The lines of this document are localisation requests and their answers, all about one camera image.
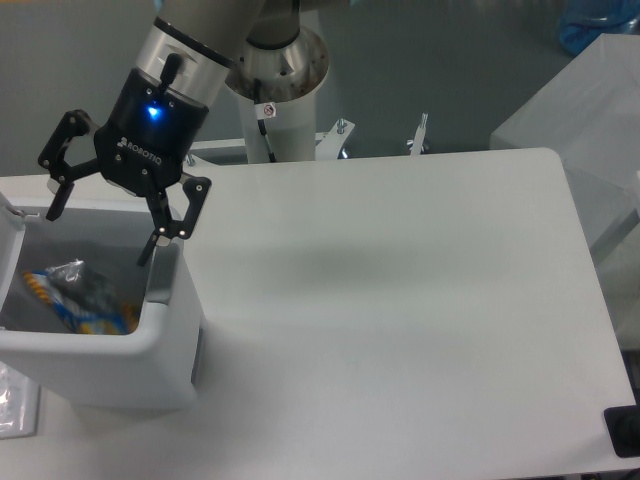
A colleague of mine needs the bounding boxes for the white pedestal mounting bracket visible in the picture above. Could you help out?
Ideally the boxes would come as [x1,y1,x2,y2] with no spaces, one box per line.
[184,112,431,166]

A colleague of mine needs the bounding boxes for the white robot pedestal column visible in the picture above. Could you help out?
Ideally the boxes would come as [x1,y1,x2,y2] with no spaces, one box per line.
[234,93,316,164]

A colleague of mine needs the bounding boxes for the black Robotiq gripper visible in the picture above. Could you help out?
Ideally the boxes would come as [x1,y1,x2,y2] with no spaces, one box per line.
[38,68,212,266]

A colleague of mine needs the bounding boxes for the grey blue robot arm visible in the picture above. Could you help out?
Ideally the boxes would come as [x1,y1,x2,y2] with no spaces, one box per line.
[38,1,329,262]

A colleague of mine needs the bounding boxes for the blue water jug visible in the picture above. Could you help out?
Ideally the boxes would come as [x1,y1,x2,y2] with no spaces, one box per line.
[557,1,639,56]

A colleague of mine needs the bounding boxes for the clear plastic bag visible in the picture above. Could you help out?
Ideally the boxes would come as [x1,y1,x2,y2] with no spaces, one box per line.
[1,363,41,440]

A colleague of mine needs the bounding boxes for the translucent white storage box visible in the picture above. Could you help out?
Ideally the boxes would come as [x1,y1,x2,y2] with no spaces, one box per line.
[490,34,639,351]

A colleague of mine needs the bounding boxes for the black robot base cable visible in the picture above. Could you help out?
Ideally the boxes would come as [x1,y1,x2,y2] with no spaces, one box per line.
[251,77,279,164]

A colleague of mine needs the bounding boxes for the black device at table edge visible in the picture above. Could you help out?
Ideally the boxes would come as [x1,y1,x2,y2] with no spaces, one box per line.
[604,405,639,458]

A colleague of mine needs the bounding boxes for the blue snack wrapper bag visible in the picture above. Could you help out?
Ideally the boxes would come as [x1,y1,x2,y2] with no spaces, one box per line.
[22,259,141,335]

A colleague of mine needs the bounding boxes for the white plastic trash can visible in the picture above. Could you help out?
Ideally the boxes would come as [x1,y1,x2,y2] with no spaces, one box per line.
[1,192,203,409]

